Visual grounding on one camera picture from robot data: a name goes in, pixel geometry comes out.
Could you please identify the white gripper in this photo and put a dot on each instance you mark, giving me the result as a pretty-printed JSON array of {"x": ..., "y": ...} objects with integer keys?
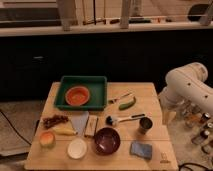
[{"x": 167, "y": 115}]

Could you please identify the green pepper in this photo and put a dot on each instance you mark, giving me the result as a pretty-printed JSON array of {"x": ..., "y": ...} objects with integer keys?
[{"x": 127, "y": 105}]

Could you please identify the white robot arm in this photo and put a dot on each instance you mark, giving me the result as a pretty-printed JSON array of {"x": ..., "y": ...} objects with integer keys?
[{"x": 186, "y": 91}]

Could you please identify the purple bowl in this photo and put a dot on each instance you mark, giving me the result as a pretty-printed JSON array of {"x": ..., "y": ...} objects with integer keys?
[{"x": 106, "y": 141}]

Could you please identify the orange bowl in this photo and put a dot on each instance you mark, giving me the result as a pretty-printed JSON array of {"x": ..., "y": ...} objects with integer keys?
[{"x": 77, "y": 95}]

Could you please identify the metal cup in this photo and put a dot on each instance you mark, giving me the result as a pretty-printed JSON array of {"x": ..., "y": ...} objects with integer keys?
[{"x": 145, "y": 124}]

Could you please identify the blue sponge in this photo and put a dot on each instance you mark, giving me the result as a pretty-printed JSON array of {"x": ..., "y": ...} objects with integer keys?
[{"x": 141, "y": 150}]

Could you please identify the wooden block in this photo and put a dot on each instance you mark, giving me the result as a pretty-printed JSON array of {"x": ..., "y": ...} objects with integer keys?
[{"x": 91, "y": 126}]

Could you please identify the green plastic tray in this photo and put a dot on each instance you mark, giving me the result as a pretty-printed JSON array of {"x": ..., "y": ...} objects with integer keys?
[{"x": 97, "y": 86}]

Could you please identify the white plate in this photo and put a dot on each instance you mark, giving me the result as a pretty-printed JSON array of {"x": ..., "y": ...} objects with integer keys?
[{"x": 77, "y": 148}]

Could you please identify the yellow banana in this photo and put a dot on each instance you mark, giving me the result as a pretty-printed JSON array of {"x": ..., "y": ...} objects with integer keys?
[{"x": 65, "y": 131}]

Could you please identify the bunch of dark grapes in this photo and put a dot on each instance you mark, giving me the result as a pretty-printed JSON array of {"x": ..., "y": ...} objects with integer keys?
[{"x": 54, "y": 120}]

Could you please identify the orange green fruit toy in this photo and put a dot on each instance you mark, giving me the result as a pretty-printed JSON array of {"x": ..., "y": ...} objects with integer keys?
[{"x": 47, "y": 139}]

